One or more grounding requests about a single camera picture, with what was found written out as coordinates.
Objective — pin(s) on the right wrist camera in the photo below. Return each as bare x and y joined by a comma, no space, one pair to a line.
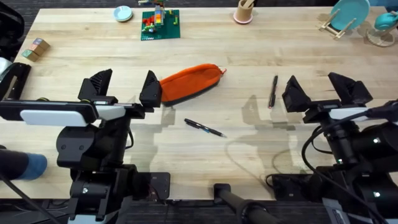
348,113

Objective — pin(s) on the black flat box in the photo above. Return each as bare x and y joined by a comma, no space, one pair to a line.
15,79

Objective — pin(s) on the pink coaster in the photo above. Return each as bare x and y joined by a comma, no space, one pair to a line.
241,21

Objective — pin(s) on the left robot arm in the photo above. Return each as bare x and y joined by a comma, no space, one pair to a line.
93,193

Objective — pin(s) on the beige cup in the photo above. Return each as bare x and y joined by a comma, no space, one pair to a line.
244,13

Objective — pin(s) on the black pen with red tip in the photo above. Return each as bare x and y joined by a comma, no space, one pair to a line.
273,90

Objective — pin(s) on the black pole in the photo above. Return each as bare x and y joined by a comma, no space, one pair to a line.
236,202

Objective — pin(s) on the pale blue plates stack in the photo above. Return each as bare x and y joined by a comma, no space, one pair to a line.
122,13

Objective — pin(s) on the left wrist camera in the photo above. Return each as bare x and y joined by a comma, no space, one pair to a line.
110,112

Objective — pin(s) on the teal plate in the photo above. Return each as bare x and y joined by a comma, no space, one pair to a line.
349,12

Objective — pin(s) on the teal cup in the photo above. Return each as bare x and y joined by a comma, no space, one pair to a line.
385,21

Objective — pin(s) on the green board with toy blocks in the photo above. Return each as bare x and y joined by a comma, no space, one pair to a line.
164,31

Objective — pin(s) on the wooden utensil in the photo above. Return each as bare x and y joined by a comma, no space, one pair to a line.
248,3

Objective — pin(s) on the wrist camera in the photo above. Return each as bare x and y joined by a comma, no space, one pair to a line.
348,113
110,112

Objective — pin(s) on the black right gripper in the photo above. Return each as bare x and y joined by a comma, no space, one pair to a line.
337,140

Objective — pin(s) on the black chair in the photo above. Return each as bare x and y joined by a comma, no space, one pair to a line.
11,28

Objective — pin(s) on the wooden peg rack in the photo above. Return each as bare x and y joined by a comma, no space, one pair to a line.
331,29

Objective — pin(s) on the wooden toy cubes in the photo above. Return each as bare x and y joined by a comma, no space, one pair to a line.
35,49

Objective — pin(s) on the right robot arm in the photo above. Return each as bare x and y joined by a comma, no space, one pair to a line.
373,161

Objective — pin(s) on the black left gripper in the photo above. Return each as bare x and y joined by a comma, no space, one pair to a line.
93,146

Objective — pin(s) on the orange zip bag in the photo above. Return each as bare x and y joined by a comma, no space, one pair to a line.
189,82

